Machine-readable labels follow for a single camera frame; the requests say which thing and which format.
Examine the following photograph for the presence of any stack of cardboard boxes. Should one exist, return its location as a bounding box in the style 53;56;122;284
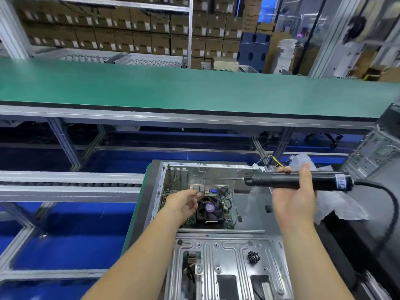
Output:
12;0;263;68

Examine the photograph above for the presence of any metal heatsink cooler fan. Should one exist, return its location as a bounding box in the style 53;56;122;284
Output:
196;194;230;226

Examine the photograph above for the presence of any dark grey case side panel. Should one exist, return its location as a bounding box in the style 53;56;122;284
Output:
350;178;400;279

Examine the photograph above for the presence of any person's right forearm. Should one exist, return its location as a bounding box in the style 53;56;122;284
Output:
277;222;355;300

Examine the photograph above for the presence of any aluminium roller conveyor rail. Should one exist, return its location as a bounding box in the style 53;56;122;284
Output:
0;170;146;204

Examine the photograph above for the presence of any person's left forearm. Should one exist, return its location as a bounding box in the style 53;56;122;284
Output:
81;215;189;300

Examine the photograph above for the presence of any grey computer tower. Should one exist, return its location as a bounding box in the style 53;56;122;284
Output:
340;103;400;180

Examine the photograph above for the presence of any green motherboard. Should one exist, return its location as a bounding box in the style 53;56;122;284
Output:
161;165;240;230

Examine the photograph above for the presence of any black and silver computer case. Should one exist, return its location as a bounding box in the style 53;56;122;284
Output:
140;160;298;300

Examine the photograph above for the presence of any person's left hand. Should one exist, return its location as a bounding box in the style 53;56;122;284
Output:
162;188;204;229

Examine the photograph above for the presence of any person's right hand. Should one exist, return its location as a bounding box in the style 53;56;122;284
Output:
270;163;318;234

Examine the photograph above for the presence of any black electric screwdriver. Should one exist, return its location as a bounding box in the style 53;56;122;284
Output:
206;170;355;193

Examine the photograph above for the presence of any white bubble wrap bag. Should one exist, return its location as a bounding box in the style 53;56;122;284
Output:
289;153;370;225

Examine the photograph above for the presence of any green conveyor belt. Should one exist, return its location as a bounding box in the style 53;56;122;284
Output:
0;56;400;120

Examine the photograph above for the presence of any grey power supply unit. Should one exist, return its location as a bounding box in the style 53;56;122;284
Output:
255;153;295;174

